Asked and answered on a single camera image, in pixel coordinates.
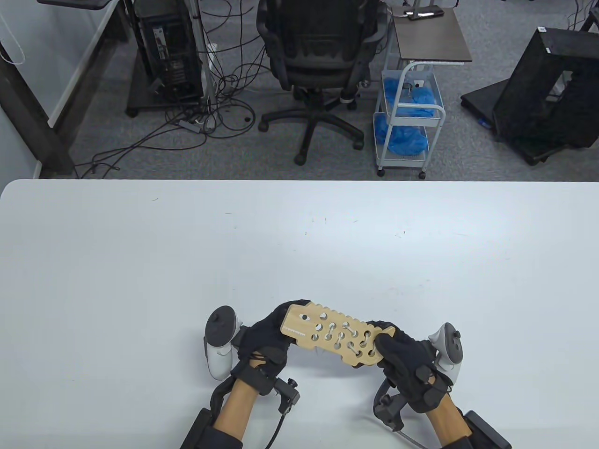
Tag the black forearm sensor pack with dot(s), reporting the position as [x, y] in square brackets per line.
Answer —
[489, 430]
[199, 430]

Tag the black office chair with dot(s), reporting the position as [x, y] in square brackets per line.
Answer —
[323, 56]

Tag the grey and white controller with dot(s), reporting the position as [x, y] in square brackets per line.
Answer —
[451, 346]
[220, 322]

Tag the person's left forearm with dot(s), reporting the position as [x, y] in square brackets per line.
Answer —
[236, 407]

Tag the person's right forearm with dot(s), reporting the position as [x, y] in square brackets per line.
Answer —
[447, 421]

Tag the silver aluminium post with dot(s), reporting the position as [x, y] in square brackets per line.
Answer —
[202, 47]

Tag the white utility cart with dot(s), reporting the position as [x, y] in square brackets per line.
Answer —
[435, 112]

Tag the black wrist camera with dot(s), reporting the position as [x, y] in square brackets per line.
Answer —
[288, 395]
[390, 411]

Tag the person's right hand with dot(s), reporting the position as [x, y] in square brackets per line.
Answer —
[407, 365]

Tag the dark desk frame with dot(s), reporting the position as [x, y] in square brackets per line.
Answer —
[28, 117]

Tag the blue plastic bag pile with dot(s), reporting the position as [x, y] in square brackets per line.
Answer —
[421, 98]
[402, 140]

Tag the black open frame box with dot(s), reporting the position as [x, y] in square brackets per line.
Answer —
[529, 93]

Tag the brown side table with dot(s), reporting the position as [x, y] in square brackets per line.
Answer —
[430, 42]

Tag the white power strip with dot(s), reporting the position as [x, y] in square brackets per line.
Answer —
[212, 51]

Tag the black wheeled platform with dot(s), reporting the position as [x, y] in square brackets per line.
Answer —
[482, 100]

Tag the black phone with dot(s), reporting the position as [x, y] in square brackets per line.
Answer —
[423, 15]

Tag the person's left hand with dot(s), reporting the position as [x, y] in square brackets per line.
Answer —
[262, 341]

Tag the black computer tower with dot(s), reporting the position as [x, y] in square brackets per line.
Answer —
[168, 51]

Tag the wooden crocodile lacing toy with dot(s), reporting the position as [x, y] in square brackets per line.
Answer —
[295, 322]

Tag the white panel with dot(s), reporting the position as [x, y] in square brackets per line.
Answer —
[79, 70]

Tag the black monitor stand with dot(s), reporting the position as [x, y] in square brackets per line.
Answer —
[75, 3]

